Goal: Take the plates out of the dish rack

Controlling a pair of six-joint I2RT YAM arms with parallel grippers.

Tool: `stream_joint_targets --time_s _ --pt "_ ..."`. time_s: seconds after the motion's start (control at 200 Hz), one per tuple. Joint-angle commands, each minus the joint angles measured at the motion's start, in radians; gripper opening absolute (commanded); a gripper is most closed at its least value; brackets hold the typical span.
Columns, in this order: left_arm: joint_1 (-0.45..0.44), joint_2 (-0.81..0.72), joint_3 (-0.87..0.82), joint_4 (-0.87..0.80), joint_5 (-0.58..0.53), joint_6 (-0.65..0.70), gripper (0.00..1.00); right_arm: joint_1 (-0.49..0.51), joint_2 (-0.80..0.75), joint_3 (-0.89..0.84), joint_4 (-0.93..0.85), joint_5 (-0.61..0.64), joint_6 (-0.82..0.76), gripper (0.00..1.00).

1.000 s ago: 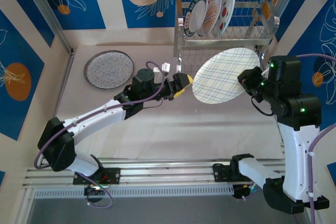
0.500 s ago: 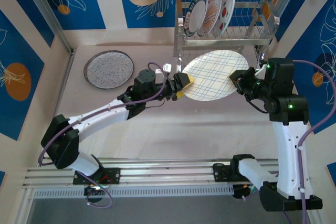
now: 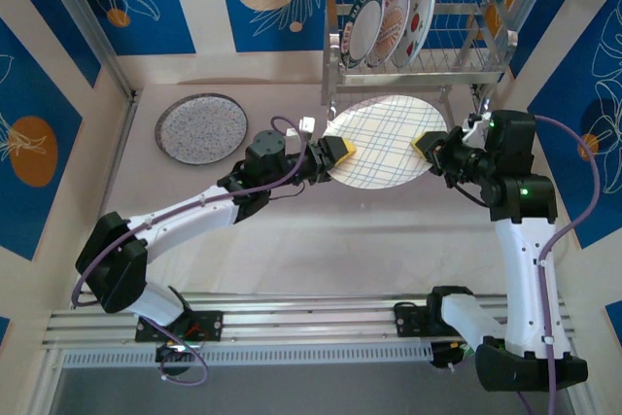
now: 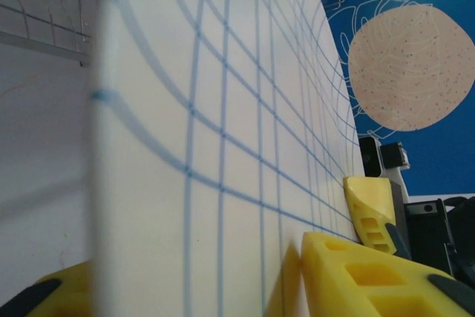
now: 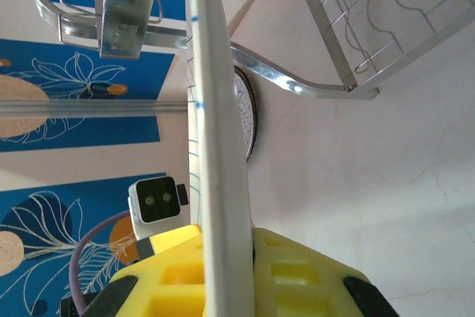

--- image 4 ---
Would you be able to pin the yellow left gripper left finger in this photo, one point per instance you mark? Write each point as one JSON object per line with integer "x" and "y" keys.
{"x": 48, "y": 298}

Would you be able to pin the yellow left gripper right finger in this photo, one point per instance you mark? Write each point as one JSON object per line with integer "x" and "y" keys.
{"x": 371, "y": 287}

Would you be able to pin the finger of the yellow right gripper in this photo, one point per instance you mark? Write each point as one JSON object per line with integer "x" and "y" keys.
{"x": 371, "y": 205}

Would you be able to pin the white blue grid plate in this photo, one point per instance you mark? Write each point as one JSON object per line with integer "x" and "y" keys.
{"x": 222, "y": 109}

